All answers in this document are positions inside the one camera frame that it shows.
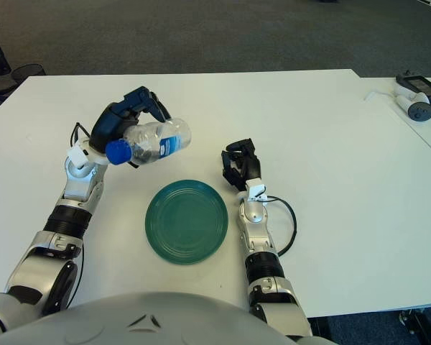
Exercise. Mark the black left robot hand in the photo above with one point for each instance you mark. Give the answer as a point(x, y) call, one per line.
point(107, 125)

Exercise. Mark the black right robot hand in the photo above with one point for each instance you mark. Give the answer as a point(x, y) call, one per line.
point(251, 167)

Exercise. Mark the clear bottle with blue cap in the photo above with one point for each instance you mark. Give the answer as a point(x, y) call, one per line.
point(151, 143)

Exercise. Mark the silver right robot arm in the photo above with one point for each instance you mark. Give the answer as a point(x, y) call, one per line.
point(253, 215)

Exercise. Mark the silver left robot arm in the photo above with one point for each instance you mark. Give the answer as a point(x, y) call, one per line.
point(75, 187)

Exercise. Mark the green round plate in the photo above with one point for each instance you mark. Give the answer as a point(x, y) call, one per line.
point(186, 223)

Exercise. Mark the black mesh wastebasket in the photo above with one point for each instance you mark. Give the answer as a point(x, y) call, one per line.
point(27, 73)

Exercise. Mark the silver robot torso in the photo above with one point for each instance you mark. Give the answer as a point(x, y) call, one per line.
point(201, 323)

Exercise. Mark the white VR controller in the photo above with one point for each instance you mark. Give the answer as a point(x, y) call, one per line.
point(416, 109)

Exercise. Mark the black table leg with caster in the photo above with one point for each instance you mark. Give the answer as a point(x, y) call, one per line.
point(422, 327)

